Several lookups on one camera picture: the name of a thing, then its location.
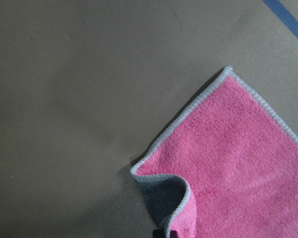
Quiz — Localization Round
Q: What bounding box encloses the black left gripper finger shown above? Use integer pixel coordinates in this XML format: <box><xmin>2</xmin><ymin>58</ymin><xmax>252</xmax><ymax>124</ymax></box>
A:
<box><xmin>152</xmin><ymin>229</ymin><xmax>179</xmax><ymax>238</ymax></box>

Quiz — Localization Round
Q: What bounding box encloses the pink towel with grey back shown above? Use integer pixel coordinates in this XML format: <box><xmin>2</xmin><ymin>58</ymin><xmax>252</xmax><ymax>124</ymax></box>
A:
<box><xmin>131</xmin><ymin>66</ymin><xmax>298</xmax><ymax>238</ymax></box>

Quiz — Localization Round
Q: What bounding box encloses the long blue tape strip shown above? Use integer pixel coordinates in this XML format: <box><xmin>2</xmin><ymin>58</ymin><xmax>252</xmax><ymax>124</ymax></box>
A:
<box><xmin>263</xmin><ymin>0</ymin><xmax>298</xmax><ymax>39</ymax></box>

